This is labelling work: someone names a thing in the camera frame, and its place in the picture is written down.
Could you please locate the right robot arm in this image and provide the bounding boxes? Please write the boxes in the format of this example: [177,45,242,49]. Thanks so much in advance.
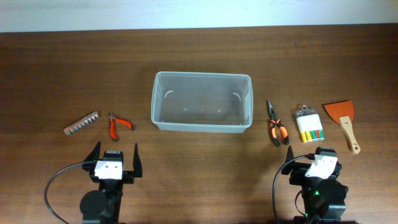
[281,147,348,223]

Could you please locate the clear case coloured bits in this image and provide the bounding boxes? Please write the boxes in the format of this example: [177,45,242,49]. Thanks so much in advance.
[295,105,325,142]

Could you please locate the clear plastic container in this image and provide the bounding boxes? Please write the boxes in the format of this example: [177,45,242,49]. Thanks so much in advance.
[151,72,254,133]

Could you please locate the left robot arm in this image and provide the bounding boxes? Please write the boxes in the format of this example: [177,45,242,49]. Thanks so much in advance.
[80,142,142,224]

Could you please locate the orange black needle-nose pliers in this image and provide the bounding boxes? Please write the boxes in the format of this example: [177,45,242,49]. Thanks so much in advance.
[267,100,290,147]

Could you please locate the orange scraper wooden handle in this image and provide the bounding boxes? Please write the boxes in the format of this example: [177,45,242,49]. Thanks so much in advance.
[324,101,361,154]

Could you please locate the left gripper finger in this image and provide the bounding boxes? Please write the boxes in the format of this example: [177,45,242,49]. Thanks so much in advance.
[86,141,101,162]
[132,143,142,172]

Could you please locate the right black cable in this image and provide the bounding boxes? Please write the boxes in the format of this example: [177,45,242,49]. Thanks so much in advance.
[272,154,315,224]

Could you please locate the small red cutting pliers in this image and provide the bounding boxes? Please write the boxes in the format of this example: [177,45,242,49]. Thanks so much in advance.
[108,111,134,142]

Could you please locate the black cable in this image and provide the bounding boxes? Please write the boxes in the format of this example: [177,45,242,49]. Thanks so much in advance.
[272,154,315,224]
[44,161,94,224]

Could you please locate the left black cable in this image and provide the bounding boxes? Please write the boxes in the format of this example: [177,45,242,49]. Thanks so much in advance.
[44,161,94,224]

